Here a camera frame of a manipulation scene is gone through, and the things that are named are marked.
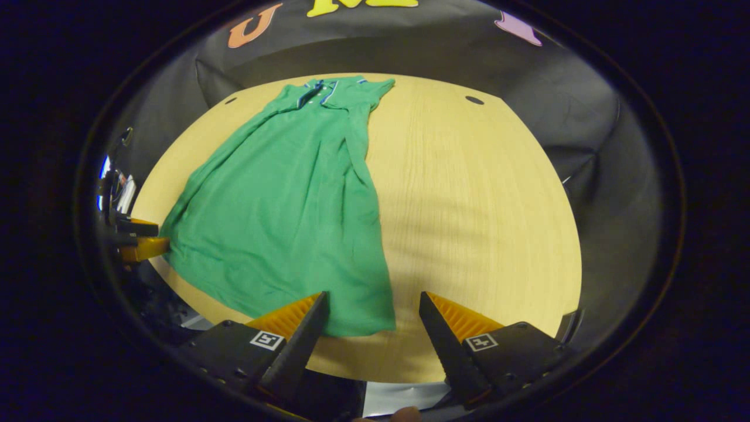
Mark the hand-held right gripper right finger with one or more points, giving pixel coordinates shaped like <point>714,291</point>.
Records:
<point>448,351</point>

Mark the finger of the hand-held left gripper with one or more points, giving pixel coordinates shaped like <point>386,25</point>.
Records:
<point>137,227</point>
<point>143,249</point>

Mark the black backdrop cloth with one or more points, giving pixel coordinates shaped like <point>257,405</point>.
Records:
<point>410,53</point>

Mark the green T-shirt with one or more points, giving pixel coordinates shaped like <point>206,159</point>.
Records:
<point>281,223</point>

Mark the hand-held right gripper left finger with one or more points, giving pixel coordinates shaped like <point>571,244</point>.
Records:
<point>296,351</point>

